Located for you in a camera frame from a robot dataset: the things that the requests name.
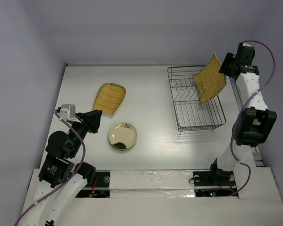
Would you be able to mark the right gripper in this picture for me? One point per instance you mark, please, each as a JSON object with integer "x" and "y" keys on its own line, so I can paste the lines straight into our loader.
{"x": 227, "y": 65}

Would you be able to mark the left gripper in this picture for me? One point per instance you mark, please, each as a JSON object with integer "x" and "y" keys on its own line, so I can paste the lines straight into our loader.
{"x": 91, "y": 119}

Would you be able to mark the large bamboo tray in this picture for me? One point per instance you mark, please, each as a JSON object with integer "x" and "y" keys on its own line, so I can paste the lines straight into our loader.
{"x": 209, "y": 81}

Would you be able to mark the small bamboo tray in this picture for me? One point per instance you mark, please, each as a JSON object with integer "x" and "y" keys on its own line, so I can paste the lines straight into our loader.
{"x": 109, "y": 97}

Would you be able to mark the grey green plate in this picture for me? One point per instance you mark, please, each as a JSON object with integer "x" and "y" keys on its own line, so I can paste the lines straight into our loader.
{"x": 122, "y": 132}

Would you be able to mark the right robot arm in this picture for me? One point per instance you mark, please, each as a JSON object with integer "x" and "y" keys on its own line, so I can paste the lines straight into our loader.
{"x": 254, "y": 122}

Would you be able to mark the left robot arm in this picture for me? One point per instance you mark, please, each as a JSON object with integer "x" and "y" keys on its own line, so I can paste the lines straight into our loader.
{"x": 64, "y": 173}

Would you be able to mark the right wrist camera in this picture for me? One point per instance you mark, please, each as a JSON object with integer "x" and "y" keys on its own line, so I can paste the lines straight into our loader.
{"x": 244, "y": 44}

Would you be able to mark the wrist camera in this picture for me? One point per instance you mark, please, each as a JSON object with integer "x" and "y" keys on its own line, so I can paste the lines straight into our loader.
{"x": 244, "y": 44}
{"x": 67, "y": 111}

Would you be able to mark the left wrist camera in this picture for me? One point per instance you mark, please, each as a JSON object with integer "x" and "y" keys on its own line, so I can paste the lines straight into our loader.
{"x": 67, "y": 111}

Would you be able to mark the wire dish rack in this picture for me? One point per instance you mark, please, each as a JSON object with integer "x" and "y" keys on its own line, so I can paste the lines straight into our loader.
{"x": 190, "y": 114}

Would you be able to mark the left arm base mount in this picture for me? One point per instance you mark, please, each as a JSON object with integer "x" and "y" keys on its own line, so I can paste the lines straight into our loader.
{"x": 99, "y": 188}

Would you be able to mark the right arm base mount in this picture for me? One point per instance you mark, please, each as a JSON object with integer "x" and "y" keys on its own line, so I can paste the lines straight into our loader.
{"x": 206, "y": 186}

